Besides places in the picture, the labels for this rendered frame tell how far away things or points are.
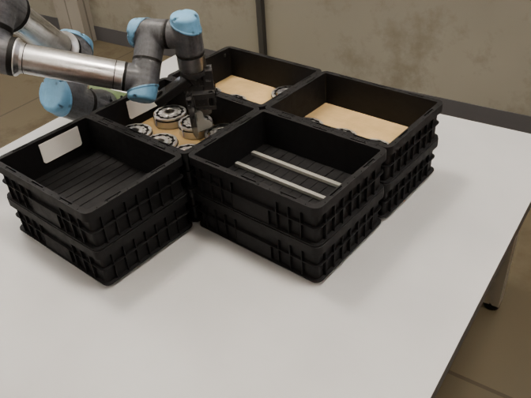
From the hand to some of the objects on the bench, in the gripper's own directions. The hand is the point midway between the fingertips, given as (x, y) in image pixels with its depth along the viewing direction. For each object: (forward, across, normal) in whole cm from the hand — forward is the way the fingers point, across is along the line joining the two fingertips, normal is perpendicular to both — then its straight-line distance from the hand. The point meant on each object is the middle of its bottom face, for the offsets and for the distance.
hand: (195, 129), depth 171 cm
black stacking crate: (+12, -25, +26) cm, 38 cm away
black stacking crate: (+14, -11, -44) cm, 48 cm away
